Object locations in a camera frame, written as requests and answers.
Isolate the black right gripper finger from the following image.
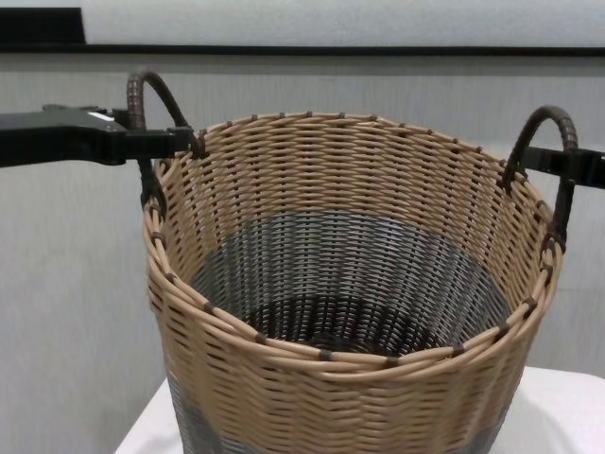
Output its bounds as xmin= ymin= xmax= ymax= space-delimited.
xmin=522 ymin=147 xmax=605 ymax=188

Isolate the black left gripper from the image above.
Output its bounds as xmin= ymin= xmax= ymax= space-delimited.
xmin=0 ymin=104 xmax=198 ymax=167

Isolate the tan and grey wicker basket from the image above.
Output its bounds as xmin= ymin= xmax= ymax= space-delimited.
xmin=125 ymin=69 xmax=580 ymax=454

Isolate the white rounded square stand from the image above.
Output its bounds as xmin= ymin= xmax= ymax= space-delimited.
xmin=112 ymin=363 xmax=605 ymax=454

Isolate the black horizontal wall rail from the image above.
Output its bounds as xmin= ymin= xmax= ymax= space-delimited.
xmin=0 ymin=43 xmax=605 ymax=58

